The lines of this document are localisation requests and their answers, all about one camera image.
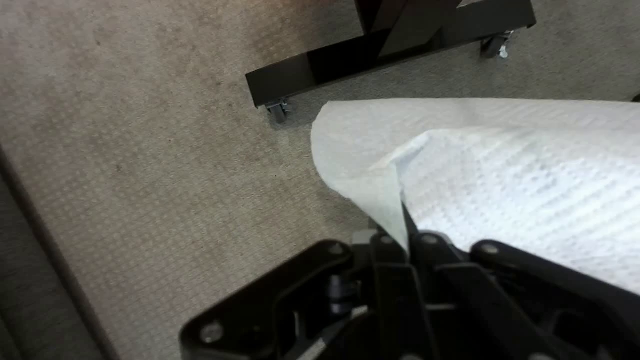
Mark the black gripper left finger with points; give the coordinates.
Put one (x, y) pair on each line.
(361, 301)

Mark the black table base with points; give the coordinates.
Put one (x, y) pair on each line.
(392, 31)

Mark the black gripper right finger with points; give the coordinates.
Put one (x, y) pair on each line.
(523, 306)

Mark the torn paper towel sheet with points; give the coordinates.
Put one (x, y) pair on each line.
(558, 179)

